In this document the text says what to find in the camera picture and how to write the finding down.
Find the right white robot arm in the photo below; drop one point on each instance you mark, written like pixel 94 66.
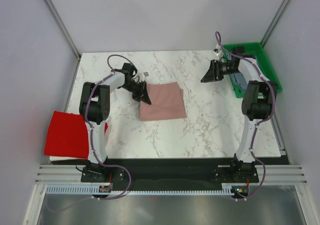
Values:
pixel 258 107

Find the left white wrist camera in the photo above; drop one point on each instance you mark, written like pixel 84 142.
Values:
pixel 145 74

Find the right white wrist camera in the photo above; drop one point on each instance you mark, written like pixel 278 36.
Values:
pixel 218 52

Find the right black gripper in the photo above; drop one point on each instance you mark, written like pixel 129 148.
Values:
pixel 213 73

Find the light blue cable duct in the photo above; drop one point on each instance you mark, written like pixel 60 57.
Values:
pixel 105 189

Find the aluminium front rail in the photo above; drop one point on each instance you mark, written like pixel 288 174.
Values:
pixel 275 175

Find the green plastic bin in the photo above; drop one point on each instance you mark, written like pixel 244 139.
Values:
pixel 255 48

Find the left aluminium corner post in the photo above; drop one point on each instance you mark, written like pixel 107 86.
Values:
pixel 62 27

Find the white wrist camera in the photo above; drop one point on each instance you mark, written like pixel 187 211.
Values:
pixel 218 52
pixel 145 74

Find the grey blue folded shirt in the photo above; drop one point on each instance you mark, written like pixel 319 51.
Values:
pixel 238 81

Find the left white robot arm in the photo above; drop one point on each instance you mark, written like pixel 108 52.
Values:
pixel 95 107

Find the aluminium corner post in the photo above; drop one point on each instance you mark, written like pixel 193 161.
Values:
pixel 62 27
pixel 274 22

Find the pink t shirt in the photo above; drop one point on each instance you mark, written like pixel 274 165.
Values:
pixel 167 103

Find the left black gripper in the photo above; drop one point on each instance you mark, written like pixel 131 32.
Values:
pixel 143 95

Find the right aluminium corner post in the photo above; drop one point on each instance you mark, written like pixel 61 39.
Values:
pixel 274 22

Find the red folded t shirt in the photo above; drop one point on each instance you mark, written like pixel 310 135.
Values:
pixel 96 127

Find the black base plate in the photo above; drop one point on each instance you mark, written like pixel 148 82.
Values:
pixel 165 173

